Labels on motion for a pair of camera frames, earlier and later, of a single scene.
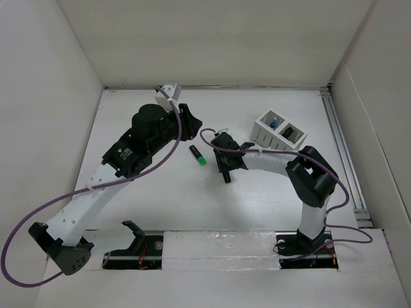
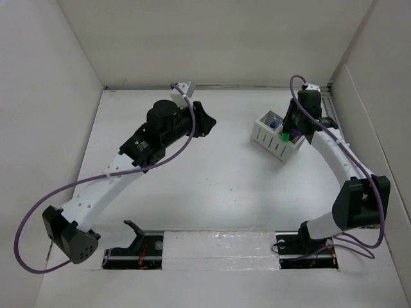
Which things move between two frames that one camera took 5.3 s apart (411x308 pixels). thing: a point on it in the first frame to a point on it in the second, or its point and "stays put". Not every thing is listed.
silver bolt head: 158,245 stays put
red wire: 141,258 stays put
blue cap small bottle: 273,125 stays put
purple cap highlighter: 227,177 to 295,133
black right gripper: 222,166 to 288,120
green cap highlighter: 201,159 to 285,138
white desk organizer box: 272,130 stays put
